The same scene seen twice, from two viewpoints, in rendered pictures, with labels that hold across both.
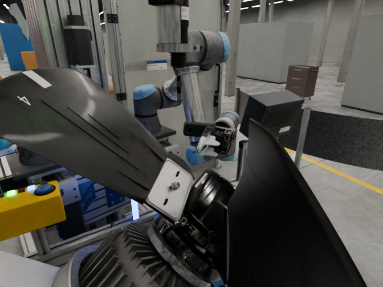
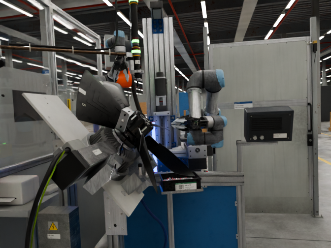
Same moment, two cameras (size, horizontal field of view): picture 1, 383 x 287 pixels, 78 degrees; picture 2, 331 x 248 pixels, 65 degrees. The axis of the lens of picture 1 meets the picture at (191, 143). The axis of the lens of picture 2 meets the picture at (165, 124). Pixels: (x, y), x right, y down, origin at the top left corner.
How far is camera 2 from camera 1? 1.07 m
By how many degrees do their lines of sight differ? 44
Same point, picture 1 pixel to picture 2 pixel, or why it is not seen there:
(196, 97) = (193, 104)
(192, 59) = (193, 84)
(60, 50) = (152, 89)
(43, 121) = not seen: hidden behind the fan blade
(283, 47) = not seen: outside the picture
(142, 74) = (229, 112)
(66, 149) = not seen: hidden behind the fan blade
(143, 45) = (232, 91)
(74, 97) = (108, 87)
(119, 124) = (117, 95)
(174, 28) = (130, 66)
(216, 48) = (211, 78)
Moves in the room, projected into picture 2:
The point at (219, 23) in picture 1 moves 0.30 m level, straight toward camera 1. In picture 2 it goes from (309, 67) to (299, 65)
